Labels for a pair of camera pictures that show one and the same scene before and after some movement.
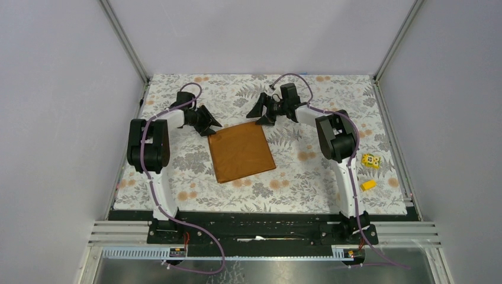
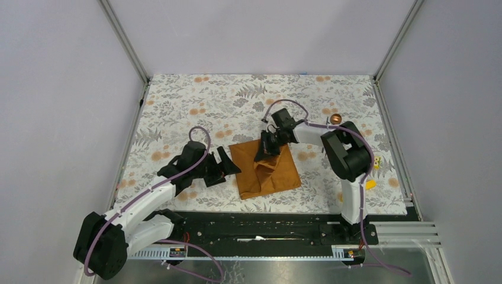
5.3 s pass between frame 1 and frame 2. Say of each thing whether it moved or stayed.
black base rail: stayed
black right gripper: moved
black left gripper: moved
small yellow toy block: stayed
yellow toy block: stayed
